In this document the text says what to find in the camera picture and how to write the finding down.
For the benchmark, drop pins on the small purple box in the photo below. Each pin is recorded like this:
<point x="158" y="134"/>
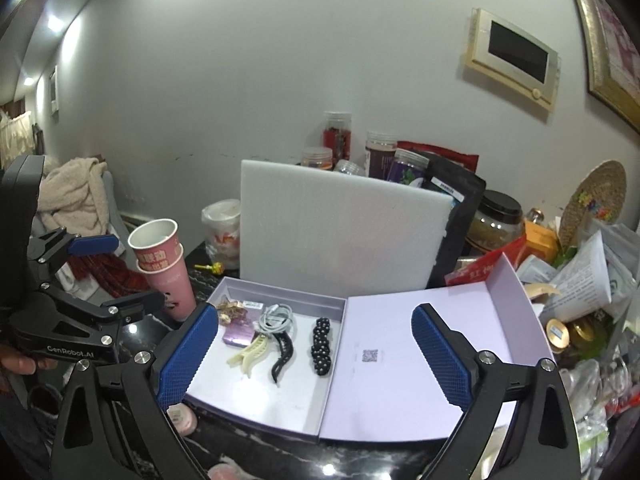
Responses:
<point x="237" y="335"/>

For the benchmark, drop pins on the short brown-filled jar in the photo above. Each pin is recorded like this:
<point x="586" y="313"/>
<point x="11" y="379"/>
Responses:
<point x="316" y="157"/>

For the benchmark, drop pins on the black beaded hair clip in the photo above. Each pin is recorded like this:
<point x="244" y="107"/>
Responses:
<point x="321" y="345"/>

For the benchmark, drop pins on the purple-label clear jar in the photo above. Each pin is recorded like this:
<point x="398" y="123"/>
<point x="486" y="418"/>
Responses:
<point x="407" y="170"/>

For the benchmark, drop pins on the gold-lid small jar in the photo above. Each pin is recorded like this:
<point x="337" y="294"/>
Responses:
<point x="557" y="332"/>

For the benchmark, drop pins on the white wall panel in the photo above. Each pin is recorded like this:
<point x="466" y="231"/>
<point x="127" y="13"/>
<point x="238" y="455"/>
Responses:
<point x="54" y="95"/>

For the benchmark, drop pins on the red snack packet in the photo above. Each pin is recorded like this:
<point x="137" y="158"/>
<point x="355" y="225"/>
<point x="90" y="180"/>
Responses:
<point x="480" y="265"/>

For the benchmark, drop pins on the cream fleece blanket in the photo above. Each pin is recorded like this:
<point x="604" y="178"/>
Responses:
<point x="70" y="190"/>

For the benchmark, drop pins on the white foam board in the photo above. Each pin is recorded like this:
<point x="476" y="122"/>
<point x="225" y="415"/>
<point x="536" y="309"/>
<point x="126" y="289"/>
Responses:
<point x="340" y="225"/>

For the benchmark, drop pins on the red plaid cloth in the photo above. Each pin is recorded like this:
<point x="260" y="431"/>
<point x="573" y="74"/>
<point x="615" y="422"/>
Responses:
<point x="107" y="275"/>

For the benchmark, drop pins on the cream wall intercom panel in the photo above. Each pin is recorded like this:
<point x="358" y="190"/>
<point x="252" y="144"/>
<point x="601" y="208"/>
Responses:
<point x="515" y="55"/>

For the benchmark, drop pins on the pile of paper packets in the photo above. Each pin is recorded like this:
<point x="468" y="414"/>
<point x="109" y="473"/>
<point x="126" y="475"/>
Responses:
<point x="585" y="280"/>

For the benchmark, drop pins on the woven straw fan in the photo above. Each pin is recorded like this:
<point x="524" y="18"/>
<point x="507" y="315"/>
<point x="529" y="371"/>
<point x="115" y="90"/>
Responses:
<point x="595" y="200"/>

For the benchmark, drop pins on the pink panda paper cup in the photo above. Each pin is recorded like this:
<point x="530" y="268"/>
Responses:
<point x="172" y="290"/>

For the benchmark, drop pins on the tipped clear jar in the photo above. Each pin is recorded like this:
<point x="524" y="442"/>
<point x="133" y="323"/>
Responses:
<point x="349" y="167"/>

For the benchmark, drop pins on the yellow lollipop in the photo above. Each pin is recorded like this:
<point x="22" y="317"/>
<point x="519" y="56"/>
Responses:
<point x="215" y="268"/>

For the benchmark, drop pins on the black foil bag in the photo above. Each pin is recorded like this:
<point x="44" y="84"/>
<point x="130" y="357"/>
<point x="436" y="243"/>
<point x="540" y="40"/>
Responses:
<point x="460" y="210"/>

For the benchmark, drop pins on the clear pink blush compact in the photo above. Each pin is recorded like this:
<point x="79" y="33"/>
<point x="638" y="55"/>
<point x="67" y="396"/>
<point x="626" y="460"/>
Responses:
<point x="227" y="472"/>

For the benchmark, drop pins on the red-filled clear jar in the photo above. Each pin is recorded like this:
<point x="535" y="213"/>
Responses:
<point x="336" y="137"/>

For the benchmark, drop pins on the dark-filled clear jar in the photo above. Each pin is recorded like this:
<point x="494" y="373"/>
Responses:
<point x="381" y="155"/>

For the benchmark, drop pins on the person's left hand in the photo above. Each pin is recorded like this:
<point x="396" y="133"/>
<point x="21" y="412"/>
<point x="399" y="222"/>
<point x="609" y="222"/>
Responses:
<point x="15" y="360"/>

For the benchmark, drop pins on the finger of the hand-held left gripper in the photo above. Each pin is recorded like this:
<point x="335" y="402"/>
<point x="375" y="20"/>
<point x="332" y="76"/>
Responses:
<point x="92" y="245"/>
<point x="135" y="305"/>

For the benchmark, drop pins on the gold hair clip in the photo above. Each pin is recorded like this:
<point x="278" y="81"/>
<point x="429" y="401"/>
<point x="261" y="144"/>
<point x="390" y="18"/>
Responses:
<point x="230" y="310"/>

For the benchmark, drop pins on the black hair claw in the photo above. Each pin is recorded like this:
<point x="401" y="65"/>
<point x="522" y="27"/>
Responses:
<point x="282" y="355"/>

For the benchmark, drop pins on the round pink green-label compact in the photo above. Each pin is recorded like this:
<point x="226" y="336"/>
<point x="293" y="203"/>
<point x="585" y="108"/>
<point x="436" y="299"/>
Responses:
<point x="181" y="419"/>

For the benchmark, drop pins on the lavender cardboard box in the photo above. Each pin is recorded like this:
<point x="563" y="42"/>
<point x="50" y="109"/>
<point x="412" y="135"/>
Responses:
<point x="390" y="320"/>

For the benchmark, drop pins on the gold picture frame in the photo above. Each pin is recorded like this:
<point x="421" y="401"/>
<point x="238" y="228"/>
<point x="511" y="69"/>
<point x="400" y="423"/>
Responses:
<point x="607" y="50"/>

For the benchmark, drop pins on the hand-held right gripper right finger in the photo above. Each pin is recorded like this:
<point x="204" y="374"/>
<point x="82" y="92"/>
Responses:
<point x="442" y="355"/>

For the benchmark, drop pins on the grey chair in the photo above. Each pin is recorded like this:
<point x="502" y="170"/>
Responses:
<point x="112" y="205"/>

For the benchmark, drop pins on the white plastic bag cup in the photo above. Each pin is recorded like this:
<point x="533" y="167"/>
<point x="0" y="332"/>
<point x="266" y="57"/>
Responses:
<point x="222" y="232"/>

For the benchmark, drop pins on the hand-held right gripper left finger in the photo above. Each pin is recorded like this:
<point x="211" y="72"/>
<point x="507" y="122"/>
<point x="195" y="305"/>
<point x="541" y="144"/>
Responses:
<point x="190" y="355"/>

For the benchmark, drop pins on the glass jar black lid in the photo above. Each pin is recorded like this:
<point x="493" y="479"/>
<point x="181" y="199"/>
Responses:
<point x="495" y="220"/>

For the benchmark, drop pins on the orange box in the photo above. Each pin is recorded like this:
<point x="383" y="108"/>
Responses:
<point x="542" y="240"/>

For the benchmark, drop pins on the cream hair clip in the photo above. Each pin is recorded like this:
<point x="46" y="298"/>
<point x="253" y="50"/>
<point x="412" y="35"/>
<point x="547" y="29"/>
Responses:
<point x="250" y="355"/>

